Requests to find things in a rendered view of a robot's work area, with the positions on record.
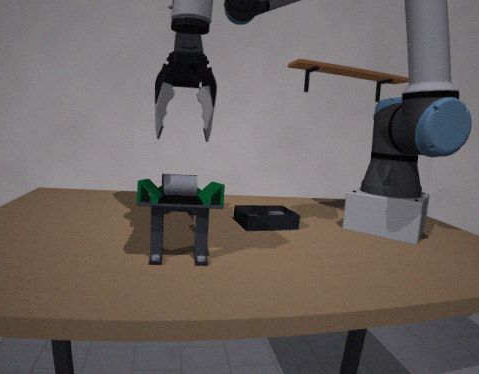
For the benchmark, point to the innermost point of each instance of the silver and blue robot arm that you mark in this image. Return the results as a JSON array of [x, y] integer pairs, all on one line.
[[429, 119]]

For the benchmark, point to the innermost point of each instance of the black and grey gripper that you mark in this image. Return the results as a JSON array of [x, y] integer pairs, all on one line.
[[183, 75]]

